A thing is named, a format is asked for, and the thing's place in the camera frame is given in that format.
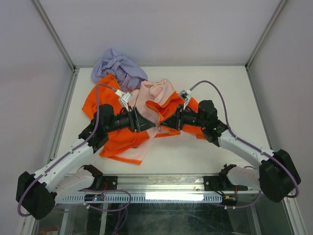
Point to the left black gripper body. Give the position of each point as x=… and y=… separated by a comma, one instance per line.
x=125, y=120

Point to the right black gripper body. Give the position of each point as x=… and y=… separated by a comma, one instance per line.
x=190, y=118

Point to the orange jacket with pink lining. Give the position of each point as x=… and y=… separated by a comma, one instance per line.
x=155, y=101

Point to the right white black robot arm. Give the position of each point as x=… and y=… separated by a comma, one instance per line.
x=271, y=172

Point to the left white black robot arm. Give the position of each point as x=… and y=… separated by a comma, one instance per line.
x=37, y=193

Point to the crumpled lavender garment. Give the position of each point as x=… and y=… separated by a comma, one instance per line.
x=127, y=73

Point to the small electronics board with leds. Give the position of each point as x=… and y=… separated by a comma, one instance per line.
x=94, y=197

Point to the black connector with yellow plug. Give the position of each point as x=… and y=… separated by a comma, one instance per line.
x=229, y=200

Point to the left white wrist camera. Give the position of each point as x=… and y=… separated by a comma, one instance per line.
x=124, y=98

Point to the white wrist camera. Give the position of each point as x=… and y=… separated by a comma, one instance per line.
x=185, y=95
x=124, y=98

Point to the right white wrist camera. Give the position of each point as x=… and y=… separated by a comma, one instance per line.
x=185, y=95

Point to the aluminium mounting rail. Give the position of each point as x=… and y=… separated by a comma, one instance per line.
x=84, y=181

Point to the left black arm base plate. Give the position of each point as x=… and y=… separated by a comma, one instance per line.
x=108, y=183

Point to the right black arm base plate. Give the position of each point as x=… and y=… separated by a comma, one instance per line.
x=220, y=183

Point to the white slotted cable duct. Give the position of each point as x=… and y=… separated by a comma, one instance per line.
x=149, y=197

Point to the left aluminium frame post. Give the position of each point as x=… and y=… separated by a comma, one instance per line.
x=51, y=30

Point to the aluminium frame post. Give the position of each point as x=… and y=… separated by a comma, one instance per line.
x=276, y=14
x=51, y=30

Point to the right aluminium frame post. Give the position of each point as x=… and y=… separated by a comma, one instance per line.
x=276, y=14

